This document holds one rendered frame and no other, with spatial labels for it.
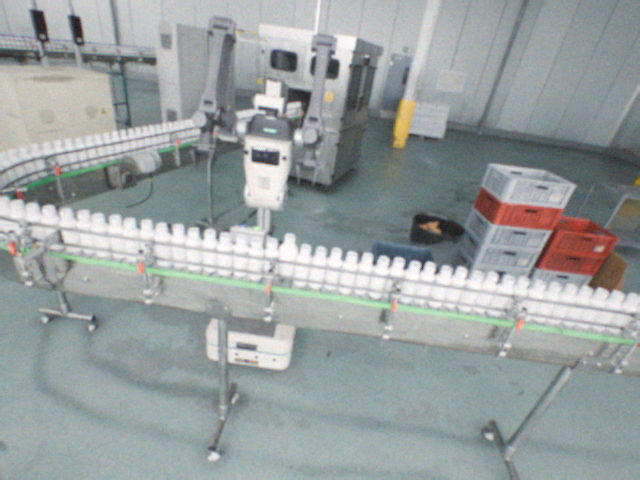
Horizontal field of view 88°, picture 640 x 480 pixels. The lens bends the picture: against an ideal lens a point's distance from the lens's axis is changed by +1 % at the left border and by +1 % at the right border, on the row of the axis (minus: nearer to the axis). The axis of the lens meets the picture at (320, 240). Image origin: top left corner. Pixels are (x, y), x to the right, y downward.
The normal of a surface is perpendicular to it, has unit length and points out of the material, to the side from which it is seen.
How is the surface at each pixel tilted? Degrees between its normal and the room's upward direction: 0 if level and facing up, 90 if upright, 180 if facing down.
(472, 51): 90
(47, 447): 0
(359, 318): 90
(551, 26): 90
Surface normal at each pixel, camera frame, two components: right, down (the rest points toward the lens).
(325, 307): -0.07, 0.48
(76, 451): 0.14, -0.86
